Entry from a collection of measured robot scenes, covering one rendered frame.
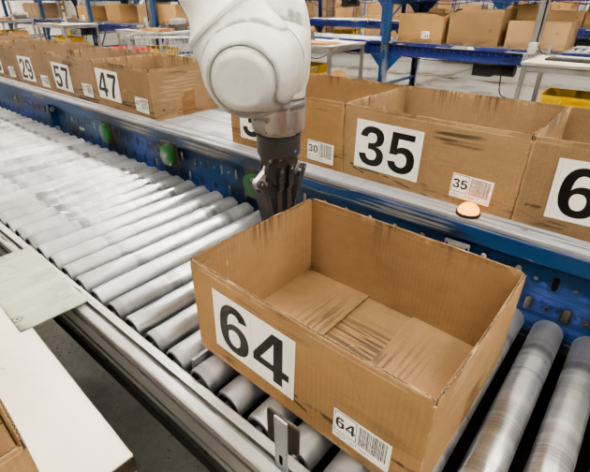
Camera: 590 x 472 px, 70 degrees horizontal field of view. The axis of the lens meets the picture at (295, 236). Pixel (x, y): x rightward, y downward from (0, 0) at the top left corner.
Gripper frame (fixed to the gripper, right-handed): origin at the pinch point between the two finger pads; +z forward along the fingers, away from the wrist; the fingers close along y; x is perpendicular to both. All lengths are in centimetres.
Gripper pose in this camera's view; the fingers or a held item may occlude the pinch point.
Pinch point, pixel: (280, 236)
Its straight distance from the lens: 81.1
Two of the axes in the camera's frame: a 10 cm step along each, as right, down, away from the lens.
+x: 7.6, 3.2, -5.6
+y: -6.5, 3.8, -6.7
